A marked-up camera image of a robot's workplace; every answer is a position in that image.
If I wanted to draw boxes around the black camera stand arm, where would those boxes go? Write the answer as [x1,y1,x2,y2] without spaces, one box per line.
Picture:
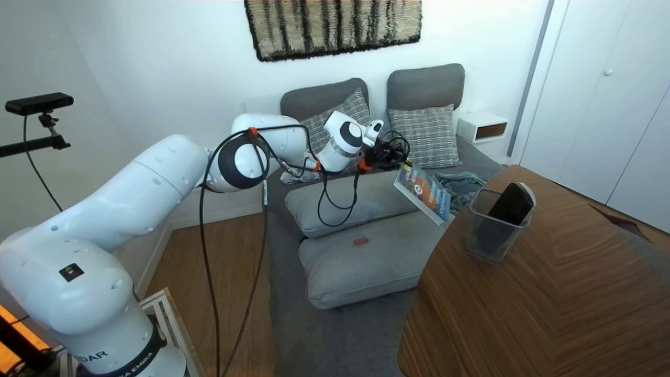
[0,111,72,159]

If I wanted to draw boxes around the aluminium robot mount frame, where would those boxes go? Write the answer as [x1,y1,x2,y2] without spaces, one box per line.
[138,288,206,377]

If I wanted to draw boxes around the small grey checked cushion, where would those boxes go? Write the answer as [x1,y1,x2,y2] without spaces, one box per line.
[387,103,462,172]

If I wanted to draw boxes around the black phone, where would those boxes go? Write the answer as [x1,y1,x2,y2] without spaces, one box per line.
[486,181,539,228]

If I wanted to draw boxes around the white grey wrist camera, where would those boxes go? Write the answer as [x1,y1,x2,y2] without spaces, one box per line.
[362,119,387,145]

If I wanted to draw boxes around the white wardrobe doors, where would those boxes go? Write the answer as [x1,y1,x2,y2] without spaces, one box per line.
[519,0,670,236]

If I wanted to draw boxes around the colourful picture book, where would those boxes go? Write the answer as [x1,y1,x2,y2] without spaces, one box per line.
[392,164,456,228]

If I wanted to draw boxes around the dark grey bed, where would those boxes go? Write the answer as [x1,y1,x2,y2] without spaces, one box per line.
[269,134,505,377]

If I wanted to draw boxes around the tall grey headboard pad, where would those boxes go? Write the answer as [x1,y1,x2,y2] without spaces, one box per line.
[385,61,466,114]

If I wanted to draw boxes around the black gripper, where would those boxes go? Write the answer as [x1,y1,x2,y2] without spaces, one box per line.
[361,132,418,177]

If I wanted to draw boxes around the three legged wooden table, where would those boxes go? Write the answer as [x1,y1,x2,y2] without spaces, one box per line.
[396,164,670,377]

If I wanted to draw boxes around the large grey checked cushion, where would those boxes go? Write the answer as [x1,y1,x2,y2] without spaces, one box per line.
[300,88,374,156]

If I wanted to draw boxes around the low grey headboard pad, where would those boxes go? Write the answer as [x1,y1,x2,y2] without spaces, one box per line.
[278,75,372,122]

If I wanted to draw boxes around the grey mesh bin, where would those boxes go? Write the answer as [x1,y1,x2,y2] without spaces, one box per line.
[462,185,539,266]

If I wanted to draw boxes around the teal knitted blanket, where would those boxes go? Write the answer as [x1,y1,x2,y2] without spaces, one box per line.
[436,169,487,215]

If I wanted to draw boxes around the white wall nightstand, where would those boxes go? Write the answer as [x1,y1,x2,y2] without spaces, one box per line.
[456,111,511,146]

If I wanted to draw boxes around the orange black box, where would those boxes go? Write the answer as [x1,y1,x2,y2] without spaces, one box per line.
[0,304,55,377]

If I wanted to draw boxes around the plain light grey pillow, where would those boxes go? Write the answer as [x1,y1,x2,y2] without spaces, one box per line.
[281,167,420,240]

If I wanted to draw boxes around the black stereo camera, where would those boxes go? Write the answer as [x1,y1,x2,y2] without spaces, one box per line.
[5,90,76,117]

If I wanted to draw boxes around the light grey pillow red spot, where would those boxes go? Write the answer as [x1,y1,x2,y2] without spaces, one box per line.
[297,207,448,313]

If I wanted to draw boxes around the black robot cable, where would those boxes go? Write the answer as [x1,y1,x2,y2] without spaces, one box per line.
[197,123,415,377]

